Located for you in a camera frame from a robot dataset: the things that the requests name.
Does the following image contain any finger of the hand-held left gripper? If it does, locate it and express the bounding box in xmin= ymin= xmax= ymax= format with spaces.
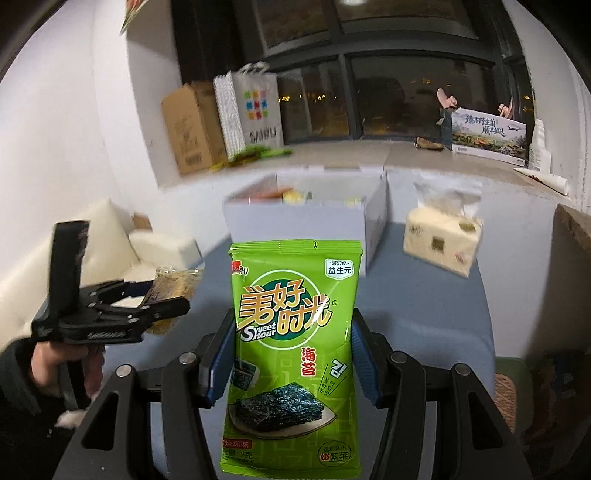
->
xmin=93 ymin=298 xmax=191 ymax=332
xmin=81 ymin=278 xmax=156 ymax=308

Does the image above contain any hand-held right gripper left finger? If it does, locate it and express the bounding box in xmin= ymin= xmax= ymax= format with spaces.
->
xmin=69 ymin=308 xmax=238 ymax=480

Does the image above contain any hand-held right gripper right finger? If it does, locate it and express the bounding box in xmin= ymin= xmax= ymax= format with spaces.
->
xmin=351 ymin=308 xmax=527 ymax=480

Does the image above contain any clear dark snack packet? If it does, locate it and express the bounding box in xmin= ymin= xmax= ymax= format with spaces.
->
xmin=148 ymin=267 xmax=205 ymax=335

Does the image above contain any green seaweed snack packet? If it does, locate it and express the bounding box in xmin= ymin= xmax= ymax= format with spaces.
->
xmin=221 ymin=239 xmax=366 ymax=480

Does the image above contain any white cardboard box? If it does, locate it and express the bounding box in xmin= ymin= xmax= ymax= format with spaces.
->
xmin=223 ymin=168 xmax=389 ymax=278

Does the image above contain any orange snack packet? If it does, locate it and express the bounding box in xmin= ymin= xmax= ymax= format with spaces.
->
xmin=252 ymin=185 xmax=295 ymax=202

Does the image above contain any yellow snack packet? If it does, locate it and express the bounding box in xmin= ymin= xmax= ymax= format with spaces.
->
xmin=281 ymin=189 xmax=315 ymax=206

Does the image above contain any person's left forearm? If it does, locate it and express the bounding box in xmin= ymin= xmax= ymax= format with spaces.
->
xmin=0 ymin=339 xmax=95 ymax=480

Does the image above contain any person's left hand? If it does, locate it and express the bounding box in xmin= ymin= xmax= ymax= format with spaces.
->
xmin=28 ymin=339 xmax=105 ymax=416

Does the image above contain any white sofa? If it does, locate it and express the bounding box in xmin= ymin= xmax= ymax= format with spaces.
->
xmin=0 ymin=198 xmax=204 ymax=352

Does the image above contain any white sofa cushion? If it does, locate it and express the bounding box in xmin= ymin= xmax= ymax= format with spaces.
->
xmin=128 ymin=230 xmax=201 ymax=268

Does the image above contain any cream tissue pack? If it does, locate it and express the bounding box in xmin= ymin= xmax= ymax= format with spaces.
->
xmin=403 ymin=181 xmax=485 ymax=278

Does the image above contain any brown cardboard box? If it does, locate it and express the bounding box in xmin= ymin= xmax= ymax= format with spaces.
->
xmin=161 ymin=80 xmax=229 ymax=176

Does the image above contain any pile of green packets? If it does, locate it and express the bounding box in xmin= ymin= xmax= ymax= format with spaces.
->
xmin=210 ymin=144 xmax=294 ymax=174

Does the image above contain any brown wooden cabinet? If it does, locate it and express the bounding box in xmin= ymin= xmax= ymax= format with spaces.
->
xmin=524 ymin=203 xmax=591 ymax=462

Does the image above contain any white paper shopping bag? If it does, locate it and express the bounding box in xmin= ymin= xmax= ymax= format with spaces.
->
xmin=213 ymin=62 xmax=284 ymax=158

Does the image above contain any dark blue gift box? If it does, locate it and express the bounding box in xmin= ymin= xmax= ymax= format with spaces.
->
xmin=436 ymin=108 xmax=455 ymax=151

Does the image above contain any rolled white paper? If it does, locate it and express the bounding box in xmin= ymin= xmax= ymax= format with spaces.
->
xmin=513 ymin=167 xmax=571 ymax=195

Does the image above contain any white printed landscape box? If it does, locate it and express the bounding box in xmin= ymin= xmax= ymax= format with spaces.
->
xmin=450 ymin=107 xmax=529 ymax=168

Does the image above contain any wall poster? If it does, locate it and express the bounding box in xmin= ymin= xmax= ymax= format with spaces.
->
xmin=119 ymin=0 xmax=153 ymax=36

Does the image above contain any dark window frame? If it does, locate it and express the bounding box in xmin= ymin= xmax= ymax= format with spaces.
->
xmin=171 ymin=0 xmax=541 ymax=144

